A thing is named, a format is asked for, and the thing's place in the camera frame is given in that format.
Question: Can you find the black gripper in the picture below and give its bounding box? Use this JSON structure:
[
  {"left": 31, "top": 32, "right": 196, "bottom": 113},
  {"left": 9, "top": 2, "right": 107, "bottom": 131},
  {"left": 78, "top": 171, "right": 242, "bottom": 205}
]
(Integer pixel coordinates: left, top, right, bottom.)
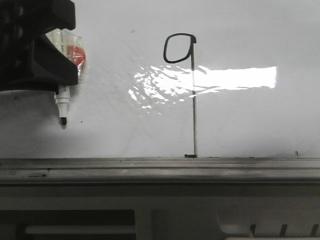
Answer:
[{"left": 0, "top": 0, "right": 78, "bottom": 92}]

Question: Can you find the red round magnet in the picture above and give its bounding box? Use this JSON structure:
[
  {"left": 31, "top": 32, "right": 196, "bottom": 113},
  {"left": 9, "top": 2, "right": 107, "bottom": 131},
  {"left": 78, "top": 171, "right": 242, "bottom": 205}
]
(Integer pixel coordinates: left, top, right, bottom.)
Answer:
[{"left": 67, "top": 45, "right": 86, "bottom": 65}]

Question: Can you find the white whiteboard marker pen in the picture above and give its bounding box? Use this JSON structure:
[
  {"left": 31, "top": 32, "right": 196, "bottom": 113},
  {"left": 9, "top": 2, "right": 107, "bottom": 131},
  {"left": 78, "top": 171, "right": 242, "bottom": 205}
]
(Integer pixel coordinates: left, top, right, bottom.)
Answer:
[{"left": 51, "top": 29, "right": 70, "bottom": 127}]

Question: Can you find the white whiteboard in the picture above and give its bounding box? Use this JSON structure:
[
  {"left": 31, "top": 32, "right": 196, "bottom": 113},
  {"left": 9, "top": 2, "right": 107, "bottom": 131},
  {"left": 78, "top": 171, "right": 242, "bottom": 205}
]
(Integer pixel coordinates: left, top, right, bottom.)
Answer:
[{"left": 0, "top": 0, "right": 320, "bottom": 159}]

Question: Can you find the grey aluminium whiteboard tray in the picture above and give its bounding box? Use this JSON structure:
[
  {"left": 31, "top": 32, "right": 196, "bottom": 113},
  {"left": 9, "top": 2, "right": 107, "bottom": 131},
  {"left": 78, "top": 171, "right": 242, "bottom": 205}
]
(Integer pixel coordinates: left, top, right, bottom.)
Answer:
[{"left": 0, "top": 157, "right": 320, "bottom": 185}]

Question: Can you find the grey appliance below board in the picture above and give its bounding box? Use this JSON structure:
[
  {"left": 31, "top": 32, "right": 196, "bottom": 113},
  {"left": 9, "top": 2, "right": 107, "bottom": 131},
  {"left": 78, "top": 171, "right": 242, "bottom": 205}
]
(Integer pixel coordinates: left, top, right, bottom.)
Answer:
[{"left": 0, "top": 184, "right": 320, "bottom": 240}]

